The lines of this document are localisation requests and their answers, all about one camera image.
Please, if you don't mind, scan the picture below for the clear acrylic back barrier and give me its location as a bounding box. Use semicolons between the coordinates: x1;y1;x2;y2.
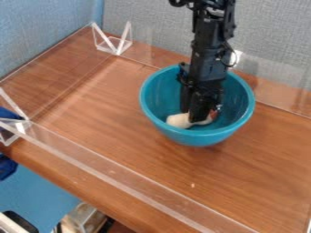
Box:
103;26;311;118

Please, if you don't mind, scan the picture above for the white box under table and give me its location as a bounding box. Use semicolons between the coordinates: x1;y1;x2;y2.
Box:
61;202;107;233

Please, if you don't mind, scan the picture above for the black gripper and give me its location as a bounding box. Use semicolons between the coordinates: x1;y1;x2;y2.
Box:
177;42;236;123

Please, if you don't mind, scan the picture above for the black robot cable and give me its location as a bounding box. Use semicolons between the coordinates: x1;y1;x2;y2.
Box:
217;42;239;69

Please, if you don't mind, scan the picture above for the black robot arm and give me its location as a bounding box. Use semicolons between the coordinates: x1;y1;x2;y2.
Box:
168;0;236;123

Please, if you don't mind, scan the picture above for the clear acrylic front barrier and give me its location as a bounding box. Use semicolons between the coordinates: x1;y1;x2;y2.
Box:
0;118;260;233

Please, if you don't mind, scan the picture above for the clear acrylic barrier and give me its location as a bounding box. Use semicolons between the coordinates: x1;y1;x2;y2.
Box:
0;118;260;233
103;26;311;118

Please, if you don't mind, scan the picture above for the clear acrylic corner bracket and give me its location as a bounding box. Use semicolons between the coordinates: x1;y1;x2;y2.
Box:
90;22;132;56

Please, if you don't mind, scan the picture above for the white brown toy mushroom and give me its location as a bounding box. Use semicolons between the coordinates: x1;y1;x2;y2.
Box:
167;110;217;129

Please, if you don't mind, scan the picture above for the blue plastic bowl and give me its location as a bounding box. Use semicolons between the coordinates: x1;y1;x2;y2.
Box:
139;65;255;147

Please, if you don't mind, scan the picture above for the blue clamp object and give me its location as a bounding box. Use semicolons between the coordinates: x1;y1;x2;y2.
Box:
0;106;24;181

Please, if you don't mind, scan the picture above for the black white device corner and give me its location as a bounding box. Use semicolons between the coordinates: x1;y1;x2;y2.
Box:
0;211;38;233

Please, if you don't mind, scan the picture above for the clear acrylic left bracket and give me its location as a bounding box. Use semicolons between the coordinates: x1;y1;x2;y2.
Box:
0;87;30;147

